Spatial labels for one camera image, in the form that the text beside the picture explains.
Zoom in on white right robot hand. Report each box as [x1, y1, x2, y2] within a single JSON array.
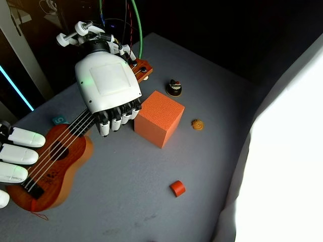
[[0, 120, 46, 209]]

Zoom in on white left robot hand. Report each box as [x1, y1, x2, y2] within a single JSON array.
[[75, 51, 143, 137]]

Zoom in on brown wooden ukulele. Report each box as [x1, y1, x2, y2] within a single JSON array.
[[5, 57, 153, 220]]

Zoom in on teal block with number five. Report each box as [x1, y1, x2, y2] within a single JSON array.
[[51, 115, 68, 126]]

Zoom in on large orange textured box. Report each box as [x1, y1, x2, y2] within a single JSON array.
[[133, 90, 186, 149]]

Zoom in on cyan light strip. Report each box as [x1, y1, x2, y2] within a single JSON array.
[[0, 65, 35, 111]]

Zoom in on toy chocolate cake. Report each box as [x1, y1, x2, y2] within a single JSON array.
[[166, 79, 183, 97]]

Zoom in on toy swirl cookie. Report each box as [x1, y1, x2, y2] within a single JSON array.
[[191, 119, 205, 131]]

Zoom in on orange half-round block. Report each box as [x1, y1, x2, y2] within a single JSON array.
[[169, 180, 186, 198]]

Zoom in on white cloth backdrop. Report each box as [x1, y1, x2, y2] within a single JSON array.
[[213, 32, 323, 242]]

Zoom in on green cable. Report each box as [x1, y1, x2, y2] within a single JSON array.
[[99, 0, 143, 60]]

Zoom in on red twisted wire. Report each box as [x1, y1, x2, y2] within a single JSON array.
[[125, 0, 135, 55]]

